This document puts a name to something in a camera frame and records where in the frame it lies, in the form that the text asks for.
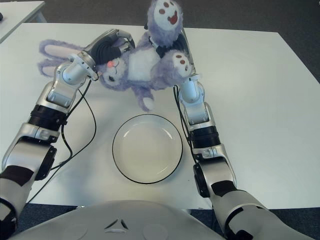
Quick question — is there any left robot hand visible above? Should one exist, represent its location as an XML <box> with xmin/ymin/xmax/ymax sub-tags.
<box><xmin>83</xmin><ymin>28</ymin><xmax>136</xmax><ymax>69</ymax></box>

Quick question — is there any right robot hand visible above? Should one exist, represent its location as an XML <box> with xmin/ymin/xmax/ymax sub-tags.
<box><xmin>144</xmin><ymin>23</ymin><xmax>196</xmax><ymax>76</ymax></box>

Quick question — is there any purple plush doll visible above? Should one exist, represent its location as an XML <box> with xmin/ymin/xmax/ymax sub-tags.
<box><xmin>37</xmin><ymin>0</ymin><xmax>195</xmax><ymax>113</ymax></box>

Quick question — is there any white plate with black rim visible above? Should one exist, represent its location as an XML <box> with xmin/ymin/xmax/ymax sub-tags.
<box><xmin>111</xmin><ymin>114</ymin><xmax>183</xmax><ymax>185</ymax></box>

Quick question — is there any white side table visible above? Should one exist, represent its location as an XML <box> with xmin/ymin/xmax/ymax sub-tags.
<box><xmin>0</xmin><ymin>1</ymin><xmax>46</xmax><ymax>44</ymax></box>

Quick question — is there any silver robot torso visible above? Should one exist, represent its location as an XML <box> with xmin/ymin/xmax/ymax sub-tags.
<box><xmin>14</xmin><ymin>199</ymin><xmax>226</xmax><ymax>240</ymax></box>

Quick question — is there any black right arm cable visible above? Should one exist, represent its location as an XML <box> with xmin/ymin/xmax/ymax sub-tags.
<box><xmin>173</xmin><ymin>84</ymin><xmax>201</xmax><ymax>166</ymax></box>

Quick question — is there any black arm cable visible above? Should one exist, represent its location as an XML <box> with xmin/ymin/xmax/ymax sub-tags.
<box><xmin>173</xmin><ymin>84</ymin><xmax>201</xmax><ymax>166</ymax></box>
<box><xmin>26</xmin><ymin>78</ymin><xmax>98</xmax><ymax>204</ymax></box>

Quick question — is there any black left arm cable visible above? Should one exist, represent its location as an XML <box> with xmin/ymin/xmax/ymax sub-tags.
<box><xmin>26</xmin><ymin>78</ymin><xmax>98</xmax><ymax>204</ymax></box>

